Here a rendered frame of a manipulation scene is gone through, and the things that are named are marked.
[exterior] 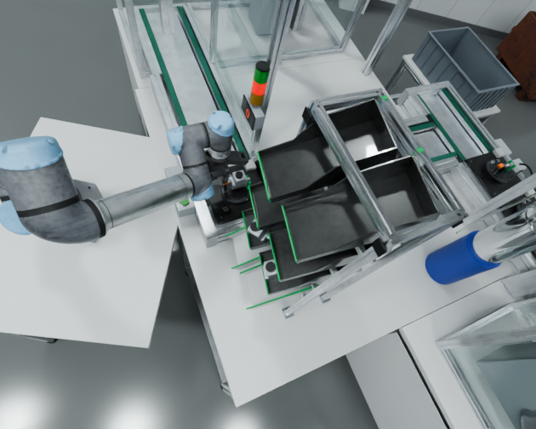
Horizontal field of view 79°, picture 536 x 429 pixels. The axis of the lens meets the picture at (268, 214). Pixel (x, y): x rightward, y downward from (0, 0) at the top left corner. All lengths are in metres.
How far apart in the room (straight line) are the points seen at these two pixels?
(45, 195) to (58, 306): 0.70
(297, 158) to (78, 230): 0.51
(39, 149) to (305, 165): 0.54
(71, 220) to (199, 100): 1.09
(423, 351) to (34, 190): 1.42
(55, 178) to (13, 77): 2.67
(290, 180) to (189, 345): 1.57
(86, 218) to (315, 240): 0.50
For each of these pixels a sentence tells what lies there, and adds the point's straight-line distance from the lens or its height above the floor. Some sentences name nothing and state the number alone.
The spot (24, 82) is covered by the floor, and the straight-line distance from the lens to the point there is 3.35.
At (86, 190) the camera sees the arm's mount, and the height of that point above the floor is 1.04.
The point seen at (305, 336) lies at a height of 0.86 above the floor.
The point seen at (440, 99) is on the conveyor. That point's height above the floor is 0.92.
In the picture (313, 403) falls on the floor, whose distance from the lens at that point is 2.26.
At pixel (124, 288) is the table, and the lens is 1.36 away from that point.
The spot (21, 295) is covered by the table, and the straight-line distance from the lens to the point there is 1.46.
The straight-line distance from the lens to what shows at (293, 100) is 1.91.
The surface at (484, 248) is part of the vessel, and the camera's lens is 1.44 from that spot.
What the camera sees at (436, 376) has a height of 0.86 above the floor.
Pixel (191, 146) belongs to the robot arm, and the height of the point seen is 1.38.
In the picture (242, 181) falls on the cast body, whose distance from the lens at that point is 1.27.
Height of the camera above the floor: 2.15
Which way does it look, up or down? 62 degrees down
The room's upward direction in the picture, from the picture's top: 23 degrees clockwise
